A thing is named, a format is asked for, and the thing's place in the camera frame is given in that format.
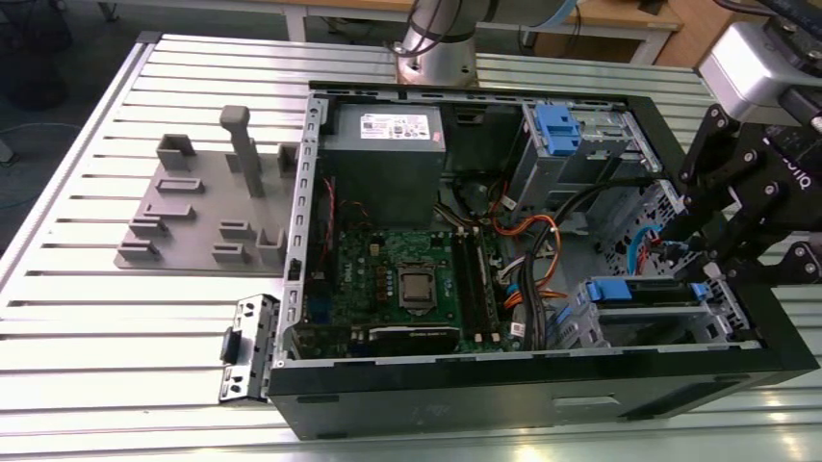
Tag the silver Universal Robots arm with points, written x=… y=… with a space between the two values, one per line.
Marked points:
x=443 y=62

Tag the wooden desk white frame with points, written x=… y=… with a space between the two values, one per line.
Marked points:
x=616 y=14

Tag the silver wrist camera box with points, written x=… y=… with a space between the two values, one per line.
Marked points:
x=744 y=72

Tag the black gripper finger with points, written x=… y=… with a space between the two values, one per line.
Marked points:
x=706 y=154
x=758 y=260

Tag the black open PC case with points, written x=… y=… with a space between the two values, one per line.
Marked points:
x=449 y=385

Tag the metal optical drive cage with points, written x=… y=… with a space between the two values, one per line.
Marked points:
x=552 y=178

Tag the black RAM stick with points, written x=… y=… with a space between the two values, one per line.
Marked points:
x=487 y=284

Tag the wooden cabinet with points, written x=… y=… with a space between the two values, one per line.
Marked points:
x=696 y=29

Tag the metal disk bay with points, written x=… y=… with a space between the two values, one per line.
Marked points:
x=642 y=315

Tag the hard disk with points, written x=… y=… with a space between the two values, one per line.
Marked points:
x=655 y=289

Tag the hinged metal slot bracket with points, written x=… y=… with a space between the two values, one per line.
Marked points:
x=253 y=346

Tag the black graphics card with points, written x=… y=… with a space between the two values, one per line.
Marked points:
x=411 y=339

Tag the silver CPU in socket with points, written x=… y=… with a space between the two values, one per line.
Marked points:
x=417 y=288

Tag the green motherboard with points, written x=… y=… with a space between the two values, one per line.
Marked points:
x=397 y=245

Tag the grey parts rack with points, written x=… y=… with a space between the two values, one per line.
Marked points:
x=192 y=240

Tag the grey power supply unit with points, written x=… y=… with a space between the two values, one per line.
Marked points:
x=385 y=178

